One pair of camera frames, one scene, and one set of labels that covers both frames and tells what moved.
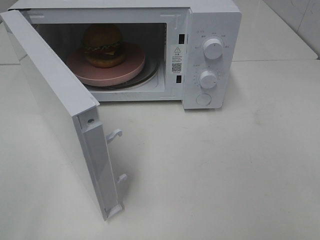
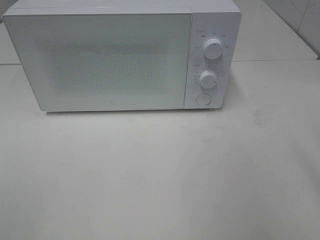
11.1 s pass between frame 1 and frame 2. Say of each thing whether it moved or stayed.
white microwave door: moved
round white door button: stayed
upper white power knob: stayed
